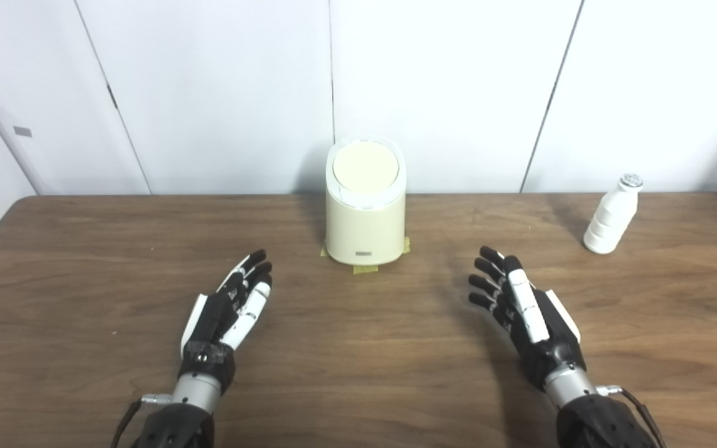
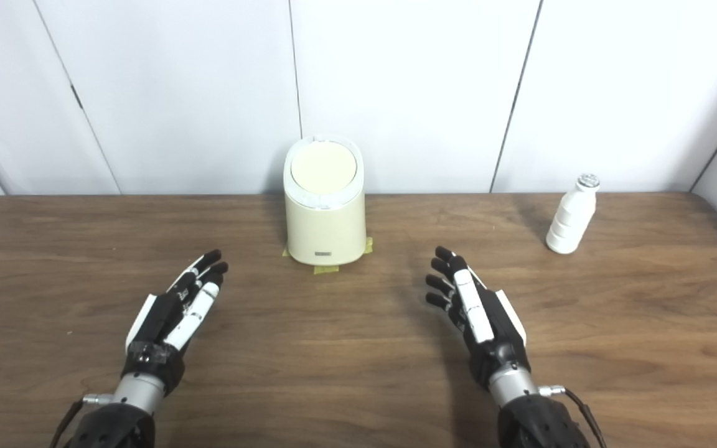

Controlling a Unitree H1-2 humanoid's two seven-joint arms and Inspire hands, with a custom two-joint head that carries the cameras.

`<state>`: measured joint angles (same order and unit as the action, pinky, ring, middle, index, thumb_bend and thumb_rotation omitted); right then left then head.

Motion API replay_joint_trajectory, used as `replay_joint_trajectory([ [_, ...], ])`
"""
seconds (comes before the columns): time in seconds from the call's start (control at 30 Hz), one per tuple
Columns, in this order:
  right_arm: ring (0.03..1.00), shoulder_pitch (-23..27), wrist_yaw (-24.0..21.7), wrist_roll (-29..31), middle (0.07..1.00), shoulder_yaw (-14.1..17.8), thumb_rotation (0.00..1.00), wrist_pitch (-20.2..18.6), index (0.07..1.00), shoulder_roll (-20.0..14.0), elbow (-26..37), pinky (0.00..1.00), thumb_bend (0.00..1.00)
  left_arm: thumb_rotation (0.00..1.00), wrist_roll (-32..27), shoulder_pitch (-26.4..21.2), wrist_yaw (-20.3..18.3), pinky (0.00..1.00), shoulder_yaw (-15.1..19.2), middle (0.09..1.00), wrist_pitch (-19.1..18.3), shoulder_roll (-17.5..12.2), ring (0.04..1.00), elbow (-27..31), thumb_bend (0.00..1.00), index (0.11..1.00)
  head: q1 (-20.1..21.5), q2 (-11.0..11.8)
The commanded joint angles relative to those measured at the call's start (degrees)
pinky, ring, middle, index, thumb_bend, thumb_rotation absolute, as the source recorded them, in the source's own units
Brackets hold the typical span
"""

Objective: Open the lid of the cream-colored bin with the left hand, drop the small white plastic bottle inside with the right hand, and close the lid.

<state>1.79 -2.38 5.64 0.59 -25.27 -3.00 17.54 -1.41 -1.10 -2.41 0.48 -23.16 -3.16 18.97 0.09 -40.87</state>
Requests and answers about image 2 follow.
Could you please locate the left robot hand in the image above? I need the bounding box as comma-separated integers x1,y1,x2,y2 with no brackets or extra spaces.
121,250,230,396

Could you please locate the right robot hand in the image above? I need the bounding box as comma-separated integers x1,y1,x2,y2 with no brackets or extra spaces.
426,246,530,390

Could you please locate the small white plastic bottle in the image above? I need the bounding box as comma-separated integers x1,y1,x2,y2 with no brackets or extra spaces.
545,174,601,254

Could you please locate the round cream bin lid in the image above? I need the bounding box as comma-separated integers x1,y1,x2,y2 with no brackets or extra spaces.
290,141,358,194

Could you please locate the cream-colored bin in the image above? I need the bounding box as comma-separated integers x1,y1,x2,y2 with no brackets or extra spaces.
283,134,367,266

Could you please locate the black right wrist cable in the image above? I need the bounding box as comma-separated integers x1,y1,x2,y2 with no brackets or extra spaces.
539,385,608,448

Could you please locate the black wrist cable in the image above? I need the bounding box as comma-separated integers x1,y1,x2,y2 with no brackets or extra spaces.
539,385,608,448
50,393,113,448

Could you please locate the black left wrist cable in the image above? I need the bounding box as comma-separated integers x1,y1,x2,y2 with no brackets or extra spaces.
50,393,113,448

